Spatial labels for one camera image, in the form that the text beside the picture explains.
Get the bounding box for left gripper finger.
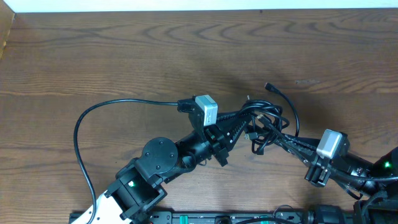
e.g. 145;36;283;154
216;111;252;123
222;119;251;146

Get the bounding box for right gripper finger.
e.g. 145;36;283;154
281;133;320;149
275;139;314;165

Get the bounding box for black USB cable gold plug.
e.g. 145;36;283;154
239;100;290;140

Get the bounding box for black USB cable dark plug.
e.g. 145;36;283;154
244;82;301;156

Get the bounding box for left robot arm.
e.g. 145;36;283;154
70;95;252;223

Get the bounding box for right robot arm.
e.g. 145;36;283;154
276;129;397;223

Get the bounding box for right camera black cable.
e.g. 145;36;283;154
329;167;398;200

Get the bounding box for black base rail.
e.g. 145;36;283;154
68;211;398;224

